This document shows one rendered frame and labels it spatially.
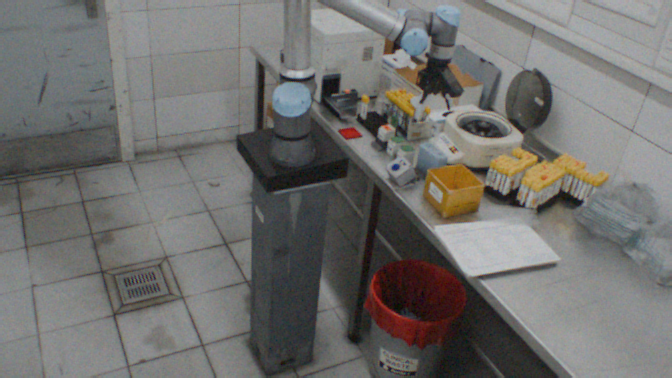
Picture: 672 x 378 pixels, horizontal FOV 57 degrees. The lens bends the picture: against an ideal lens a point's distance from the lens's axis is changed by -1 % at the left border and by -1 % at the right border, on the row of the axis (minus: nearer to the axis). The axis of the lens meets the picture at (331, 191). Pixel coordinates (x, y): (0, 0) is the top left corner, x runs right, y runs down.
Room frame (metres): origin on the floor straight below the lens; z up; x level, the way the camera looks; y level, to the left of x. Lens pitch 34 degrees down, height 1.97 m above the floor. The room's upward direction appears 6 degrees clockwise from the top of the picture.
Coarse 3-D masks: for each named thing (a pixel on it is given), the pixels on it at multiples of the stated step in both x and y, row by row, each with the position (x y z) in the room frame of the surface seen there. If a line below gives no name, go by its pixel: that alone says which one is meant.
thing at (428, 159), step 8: (424, 144) 1.85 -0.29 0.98; (432, 144) 1.86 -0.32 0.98; (424, 152) 1.82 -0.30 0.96; (432, 152) 1.80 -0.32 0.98; (440, 152) 1.81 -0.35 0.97; (424, 160) 1.82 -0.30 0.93; (432, 160) 1.79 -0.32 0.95; (440, 160) 1.77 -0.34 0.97; (416, 168) 1.84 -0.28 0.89; (424, 168) 1.81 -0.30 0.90; (432, 168) 1.78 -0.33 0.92; (424, 176) 1.79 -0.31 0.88
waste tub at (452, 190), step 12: (444, 168) 1.71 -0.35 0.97; (456, 168) 1.74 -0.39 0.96; (432, 180) 1.66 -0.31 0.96; (444, 180) 1.72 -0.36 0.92; (456, 180) 1.74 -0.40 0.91; (468, 180) 1.70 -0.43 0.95; (432, 192) 1.64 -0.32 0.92; (444, 192) 1.59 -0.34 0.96; (456, 192) 1.58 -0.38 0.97; (468, 192) 1.60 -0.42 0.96; (480, 192) 1.63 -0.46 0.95; (432, 204) 1.63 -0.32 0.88; (444, 204) 1.58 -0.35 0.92; (456, 204) 1.59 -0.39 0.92; (468, 204) 1.61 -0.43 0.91; (444, 216) 1.57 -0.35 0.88
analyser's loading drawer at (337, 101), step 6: (330, 90) 2.34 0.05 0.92; (324, 96) 2.28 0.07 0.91; (330, 96) 2.29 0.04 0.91; (336, 96) 2.24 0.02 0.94; (342, 96) 2.25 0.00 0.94; (330, 102) 2.23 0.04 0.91; (336, 102) 2.20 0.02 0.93; (342, 102) 2.20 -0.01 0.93; (348, 102) 2.22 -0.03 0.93; (336, 108) 2.18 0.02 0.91; (342, 108) 2.15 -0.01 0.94; (348, 108) 2.16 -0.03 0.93; (354, 108) 2.17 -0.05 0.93; (342, 114) 2.14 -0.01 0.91; (348, 114) 2.15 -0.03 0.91; (354, 114) 2.17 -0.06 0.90
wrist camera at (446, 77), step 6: (438, 66) 1.84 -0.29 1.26; (444, 66) 1.85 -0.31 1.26; (438, 72) 1.83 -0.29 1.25; (444, 72) 1.82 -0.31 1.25; (450, 72) 1.84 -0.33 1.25; (438, 78) 1.82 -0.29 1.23; (444, 78) 1.80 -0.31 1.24; (450, 78) 1.81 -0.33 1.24; (444, 84) 1.80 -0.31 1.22; (450, 84) 1.79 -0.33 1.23; (456, 84) 1.80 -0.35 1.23; (450, 90) 1.78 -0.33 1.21; (456, 90) 1.77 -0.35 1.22; (462, 90) 1.79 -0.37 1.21; (450, 96) 1.77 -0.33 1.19; (456, 96) 1.77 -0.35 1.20
